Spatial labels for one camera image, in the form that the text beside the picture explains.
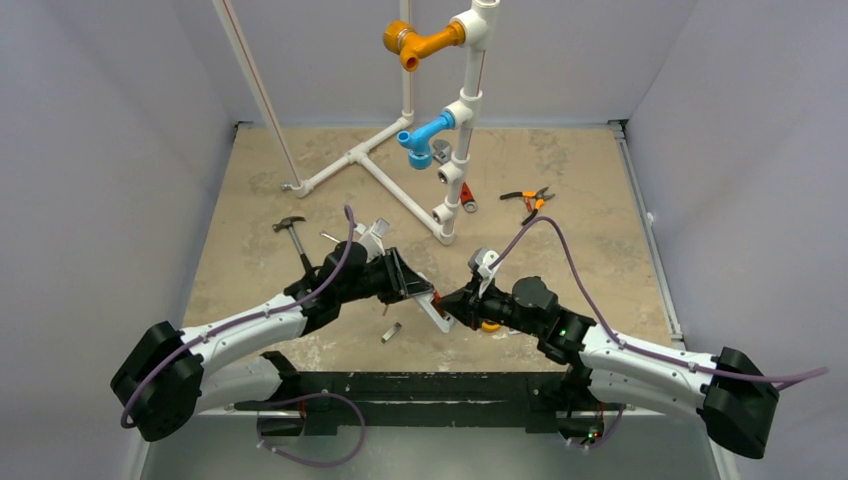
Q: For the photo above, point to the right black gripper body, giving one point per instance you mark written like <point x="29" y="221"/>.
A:
<point x="471" y="307"/>

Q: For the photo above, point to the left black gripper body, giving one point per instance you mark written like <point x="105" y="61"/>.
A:
<point x="382" y="280"/>

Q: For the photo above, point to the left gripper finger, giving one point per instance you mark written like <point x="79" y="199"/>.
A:
<point x="420" y="291"/>
<point x="411" y="265"/>

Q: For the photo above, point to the white remote control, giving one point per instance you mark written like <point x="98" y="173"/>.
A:
<point x="442" y="320"/>

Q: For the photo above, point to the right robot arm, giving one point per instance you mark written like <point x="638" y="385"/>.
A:
<point x="726" y="392"/>

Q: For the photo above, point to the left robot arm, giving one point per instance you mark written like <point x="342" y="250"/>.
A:
<point x="172" y="374"/>

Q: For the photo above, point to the yellow tape measure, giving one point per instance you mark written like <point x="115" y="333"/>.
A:
<point x="489" y="327"/>

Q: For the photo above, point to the silver battery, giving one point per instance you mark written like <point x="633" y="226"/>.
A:
<point x="391" y="332"/>

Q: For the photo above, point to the small silver wrench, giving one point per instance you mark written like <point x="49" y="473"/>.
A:
<point x="328" y="236"/>

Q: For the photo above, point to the red adjustable wrench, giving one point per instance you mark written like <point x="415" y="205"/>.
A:
<point x="467" y="199"/>

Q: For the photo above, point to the black base bar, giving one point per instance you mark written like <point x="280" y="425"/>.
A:
<point x="535" y="402"/>

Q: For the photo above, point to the black hammer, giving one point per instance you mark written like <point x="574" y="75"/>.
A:
<point x="288" y="224"/>

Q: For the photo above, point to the blue pipe fitting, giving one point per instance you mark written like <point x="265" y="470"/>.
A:
<point x="417" y="142"/>

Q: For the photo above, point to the silver pipe clamp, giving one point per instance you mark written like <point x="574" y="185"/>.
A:
<point x="441" y="151"/>

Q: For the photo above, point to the orange pipe fitting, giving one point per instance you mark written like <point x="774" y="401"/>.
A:
<point x="401" y="39"/>

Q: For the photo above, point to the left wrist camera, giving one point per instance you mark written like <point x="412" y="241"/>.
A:
<point x="371" y="237"/>

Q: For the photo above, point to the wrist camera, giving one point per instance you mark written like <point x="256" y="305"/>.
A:
<point x="484" y="265"/>
<point x="371" y="237"/>

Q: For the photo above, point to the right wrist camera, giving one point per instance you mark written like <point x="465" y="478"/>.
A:
<point x="484" y="265"/>

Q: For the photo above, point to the orange handled pliers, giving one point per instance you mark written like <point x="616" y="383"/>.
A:
<point x="538" y="195"/>

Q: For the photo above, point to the aluminium frame rail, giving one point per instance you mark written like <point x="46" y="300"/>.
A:
<point x="224" y="443"/>

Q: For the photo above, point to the white PVC pipe frame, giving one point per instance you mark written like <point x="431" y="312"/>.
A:
<point x="472" y="30"/>

